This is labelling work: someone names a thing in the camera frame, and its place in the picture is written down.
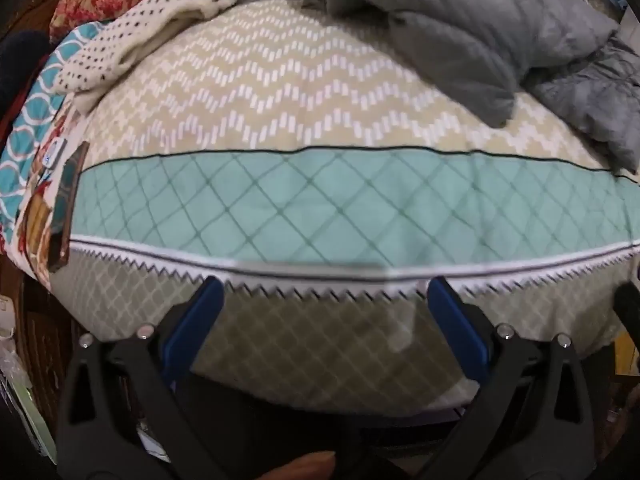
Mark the cream polka dot cloth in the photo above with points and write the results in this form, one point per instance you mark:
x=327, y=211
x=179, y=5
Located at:
x=150, y=25

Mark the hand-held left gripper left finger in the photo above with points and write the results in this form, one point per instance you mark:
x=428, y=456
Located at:
x=207, y=305

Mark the grey puffer jacket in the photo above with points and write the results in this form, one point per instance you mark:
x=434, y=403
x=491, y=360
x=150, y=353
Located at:
x=475, y=25

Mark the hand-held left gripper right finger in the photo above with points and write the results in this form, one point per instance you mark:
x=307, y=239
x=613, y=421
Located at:
x=447, y=305

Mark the dark cloth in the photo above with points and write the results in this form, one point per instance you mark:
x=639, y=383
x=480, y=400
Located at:
x=20, y=55

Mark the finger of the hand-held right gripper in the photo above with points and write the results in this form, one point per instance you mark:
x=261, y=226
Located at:
x=630, y=310

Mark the teal circle print bedsheet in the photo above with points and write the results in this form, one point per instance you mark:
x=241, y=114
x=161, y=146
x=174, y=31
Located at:
x=30, y=125

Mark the zigzag and teal patterned comforter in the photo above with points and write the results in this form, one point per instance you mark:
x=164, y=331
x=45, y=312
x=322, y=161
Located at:
x=320, y=195

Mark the person's left hand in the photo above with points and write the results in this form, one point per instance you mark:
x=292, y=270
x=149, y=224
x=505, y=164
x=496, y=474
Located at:
x=300, y=467

